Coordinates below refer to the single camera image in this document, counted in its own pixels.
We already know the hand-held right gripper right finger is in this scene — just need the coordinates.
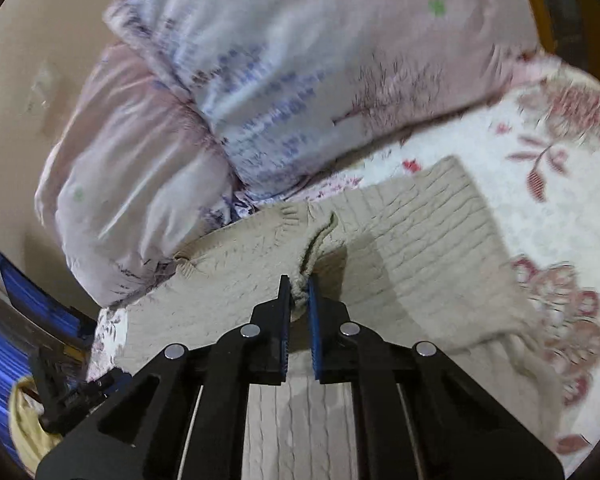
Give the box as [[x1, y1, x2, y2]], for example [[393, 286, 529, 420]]
[[307, 277, 566, 480]]

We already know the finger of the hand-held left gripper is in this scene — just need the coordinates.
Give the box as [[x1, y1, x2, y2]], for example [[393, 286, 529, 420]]
[[28, 352, 131, 435]]

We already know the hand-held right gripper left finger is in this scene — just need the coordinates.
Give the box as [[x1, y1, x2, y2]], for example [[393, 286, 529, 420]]
[[36, 275, 292, 480]]

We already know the beige knitted sweater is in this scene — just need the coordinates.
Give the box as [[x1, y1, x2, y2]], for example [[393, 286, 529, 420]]
[[111, 156, 567, 480]]

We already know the yellow cloth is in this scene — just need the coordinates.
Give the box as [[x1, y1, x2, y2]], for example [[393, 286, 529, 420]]
[[7, 375, 63, 478]]

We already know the blue striped cloth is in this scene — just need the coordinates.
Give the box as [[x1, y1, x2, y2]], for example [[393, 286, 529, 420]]
[[0, 249, 97, 448]]

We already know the patterned white pillow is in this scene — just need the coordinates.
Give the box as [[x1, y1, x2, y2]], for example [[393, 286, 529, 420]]
[[34, 0, 546, 308]]

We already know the white floral bed sheet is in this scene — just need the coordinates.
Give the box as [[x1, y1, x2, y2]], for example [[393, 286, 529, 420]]
[[86, 55, 600, 478]]

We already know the wooden bed frame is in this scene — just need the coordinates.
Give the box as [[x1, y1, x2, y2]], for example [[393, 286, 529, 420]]
[[513, 0, 558, 56]]

